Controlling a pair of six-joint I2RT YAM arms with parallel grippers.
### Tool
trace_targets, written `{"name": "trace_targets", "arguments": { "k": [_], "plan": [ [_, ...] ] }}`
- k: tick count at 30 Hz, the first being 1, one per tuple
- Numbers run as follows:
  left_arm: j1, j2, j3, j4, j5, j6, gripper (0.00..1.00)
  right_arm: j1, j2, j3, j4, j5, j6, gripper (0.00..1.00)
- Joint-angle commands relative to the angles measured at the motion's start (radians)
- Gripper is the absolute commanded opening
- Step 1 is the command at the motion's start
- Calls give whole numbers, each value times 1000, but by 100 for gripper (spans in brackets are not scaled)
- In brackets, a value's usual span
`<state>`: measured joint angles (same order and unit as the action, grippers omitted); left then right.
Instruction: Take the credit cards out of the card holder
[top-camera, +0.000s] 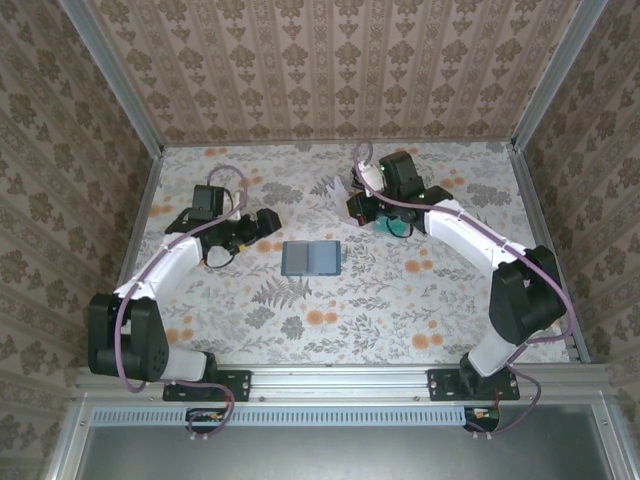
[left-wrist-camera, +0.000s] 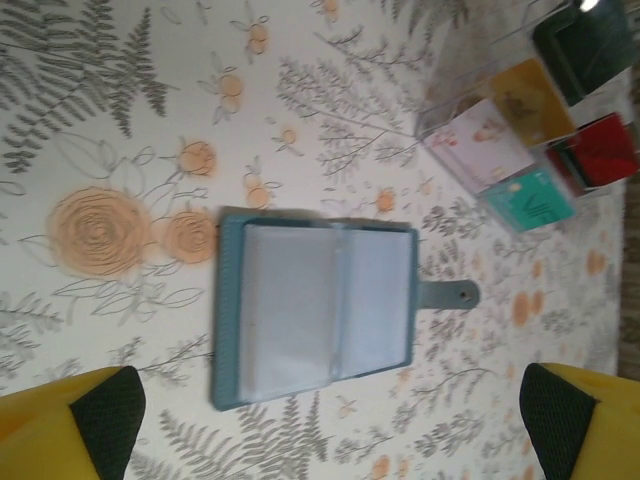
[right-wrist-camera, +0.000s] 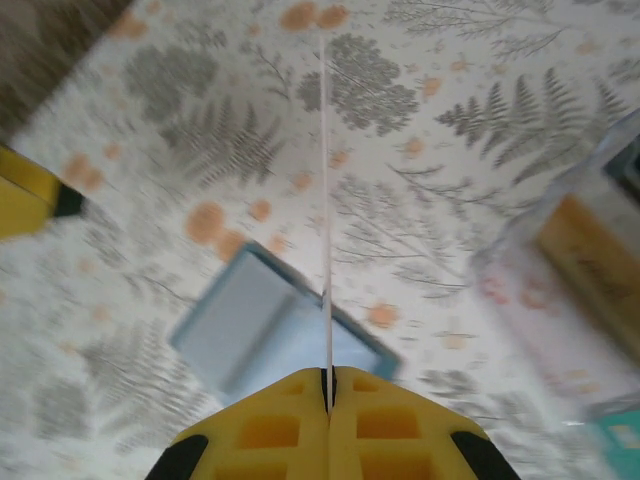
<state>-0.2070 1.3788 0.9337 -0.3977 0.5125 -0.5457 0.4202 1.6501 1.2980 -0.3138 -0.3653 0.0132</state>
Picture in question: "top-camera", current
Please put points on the grey translucent card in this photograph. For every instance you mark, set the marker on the grey translucent card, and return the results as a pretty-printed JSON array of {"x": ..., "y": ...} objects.
[{"x": 340, "y": 196}]

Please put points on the blue leather card holder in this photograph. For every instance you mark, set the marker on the blue leather card holder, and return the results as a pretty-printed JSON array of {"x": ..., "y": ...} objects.
[{"x": 325, "y": 260}]

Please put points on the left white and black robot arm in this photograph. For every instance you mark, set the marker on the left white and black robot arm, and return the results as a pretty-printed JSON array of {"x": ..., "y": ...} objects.
[{"x": 165, "y": 265}]

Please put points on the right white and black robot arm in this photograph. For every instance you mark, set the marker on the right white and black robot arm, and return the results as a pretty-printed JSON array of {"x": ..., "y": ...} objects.
[{"x": 465, "y": 235}]

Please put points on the teal card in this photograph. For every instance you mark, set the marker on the teal card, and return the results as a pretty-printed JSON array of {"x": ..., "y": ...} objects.
[{"x": 397, "y": 229}]

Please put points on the black electronics board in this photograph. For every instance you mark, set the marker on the black electronics board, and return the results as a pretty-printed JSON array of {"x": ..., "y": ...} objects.
[
  {"x": 205, "y": 417},
  {"x": 482, "y": 415}
]

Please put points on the grey metal sheet panel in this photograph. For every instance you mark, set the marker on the grey metal sheet panel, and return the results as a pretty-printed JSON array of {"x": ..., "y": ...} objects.
[{"x": 340, "y": 455}]

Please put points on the aluminium table side rail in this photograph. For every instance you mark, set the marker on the aluminium table side rail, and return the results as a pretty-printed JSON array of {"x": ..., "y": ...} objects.
[
  {"x": 142, "y": 200},
  {"x": 531, "y": 200}
]

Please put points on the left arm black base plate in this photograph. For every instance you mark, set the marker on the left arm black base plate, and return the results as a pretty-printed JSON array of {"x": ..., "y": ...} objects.
[{"x": 240, "y": 385}]

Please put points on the aluminium mounting rail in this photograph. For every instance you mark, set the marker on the aluminium mounting rail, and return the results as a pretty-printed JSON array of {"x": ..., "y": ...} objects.
[{"x": 340, "y": 382}]

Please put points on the aluminium frame post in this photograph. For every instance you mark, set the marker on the aluminium frame post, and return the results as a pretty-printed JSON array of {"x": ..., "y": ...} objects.
[
  {"x": 117, "y": 82},
  {"x": 555, "y": 75}
]

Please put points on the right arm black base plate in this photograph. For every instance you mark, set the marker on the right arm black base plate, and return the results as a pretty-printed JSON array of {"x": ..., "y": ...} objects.
[{"x": 442, "y": 385}]

